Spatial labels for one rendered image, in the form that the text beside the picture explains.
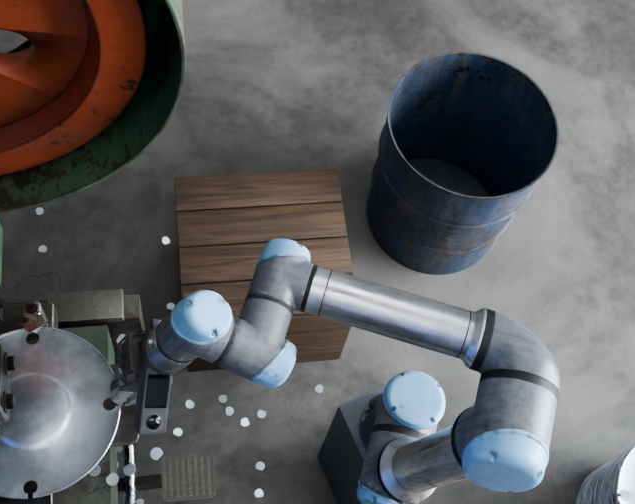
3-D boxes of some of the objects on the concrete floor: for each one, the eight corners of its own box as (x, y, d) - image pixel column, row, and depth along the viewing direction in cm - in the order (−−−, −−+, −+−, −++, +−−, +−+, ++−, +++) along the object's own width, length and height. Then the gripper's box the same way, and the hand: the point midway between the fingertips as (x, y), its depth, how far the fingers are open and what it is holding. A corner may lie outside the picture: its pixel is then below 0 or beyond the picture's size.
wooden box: (322, 231, 263) (337, 167, 232) (340, 359, 247) (358, 309, 216) (178, 240, 257) (174, 176, 226) (187, 372, 241) (183, 323, 210)
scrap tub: (488, 149, 281) (538, 49, 238) (516, 276, 263) (576, 193, 220) (350, 155, 275) (376, 53, 232) (370, 286, 257) (401, 202, 214)
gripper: (191, 320, 146) (141, 366, 162) (136, 317, 142) (90, 364, 158) (196, 372, 143) (145, 414, 159) (140, 371, 138) (93, 414, 154)
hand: (121, 403), depth 156 cm, fingers closed
